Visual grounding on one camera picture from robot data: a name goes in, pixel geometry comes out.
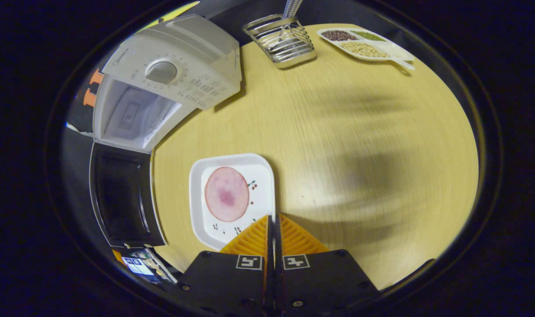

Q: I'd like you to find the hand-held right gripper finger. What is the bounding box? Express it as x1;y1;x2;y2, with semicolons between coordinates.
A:
178;214;275;317
274;214;380;317

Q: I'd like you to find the pink ham slice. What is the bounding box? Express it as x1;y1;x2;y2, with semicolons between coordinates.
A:
204;166;250;222

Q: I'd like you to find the white square plate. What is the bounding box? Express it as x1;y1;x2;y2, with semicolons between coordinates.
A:
189;153;277;251

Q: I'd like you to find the white microwave oven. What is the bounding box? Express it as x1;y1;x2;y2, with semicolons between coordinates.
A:
89;13;243;248

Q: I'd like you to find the pile of yellow soybeans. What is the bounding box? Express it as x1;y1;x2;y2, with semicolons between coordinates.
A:
340;41;389;59

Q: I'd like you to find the pile of red beans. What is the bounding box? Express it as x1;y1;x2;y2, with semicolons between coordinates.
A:
321;29;358;42

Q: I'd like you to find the white divided dish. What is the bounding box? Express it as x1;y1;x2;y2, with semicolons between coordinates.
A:
317;27;416;71

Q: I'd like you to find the pile of green beans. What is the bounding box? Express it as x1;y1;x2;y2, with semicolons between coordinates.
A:
352;30;386;42

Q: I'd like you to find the metal wire rack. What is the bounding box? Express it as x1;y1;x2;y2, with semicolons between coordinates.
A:
242;14;317;69

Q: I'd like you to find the checked handle spoon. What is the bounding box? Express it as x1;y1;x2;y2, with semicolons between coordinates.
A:
274;0;304;44

